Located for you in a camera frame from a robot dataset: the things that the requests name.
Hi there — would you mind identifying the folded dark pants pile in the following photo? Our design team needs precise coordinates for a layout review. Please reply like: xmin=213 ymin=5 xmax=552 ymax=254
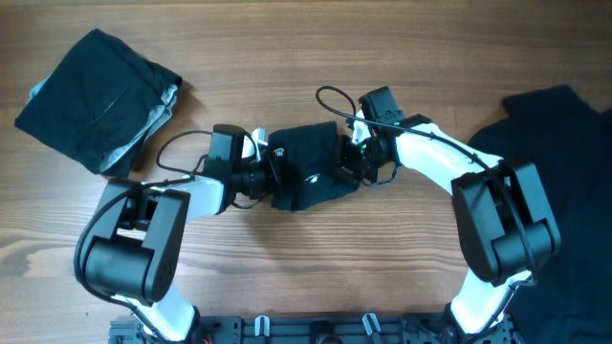
xmin=14 ymin=29 xmax=183 ymax=177

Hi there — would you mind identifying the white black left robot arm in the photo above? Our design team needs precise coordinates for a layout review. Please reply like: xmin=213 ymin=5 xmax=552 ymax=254
xmin=73 ymin=152 xmax=280 ymax=343

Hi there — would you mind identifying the dark green t-shirt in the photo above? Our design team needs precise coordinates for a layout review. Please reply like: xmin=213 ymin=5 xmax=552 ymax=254
xmin=268 ymin=121 xmax=359 ymax=211

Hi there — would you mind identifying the dark clothes pile right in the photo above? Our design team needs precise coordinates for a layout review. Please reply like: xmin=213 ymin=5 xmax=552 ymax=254
xmin=469 ymin=85 xmax=611 ymax=343

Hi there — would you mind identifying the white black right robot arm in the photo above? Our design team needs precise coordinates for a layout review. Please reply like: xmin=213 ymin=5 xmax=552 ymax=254
xmin=340 ymin=111 xmax=561 ymax=343

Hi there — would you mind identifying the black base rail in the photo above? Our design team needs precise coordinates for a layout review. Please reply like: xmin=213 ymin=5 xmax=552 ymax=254
xmin=108 ymin=312 xmax=517 ymax=344

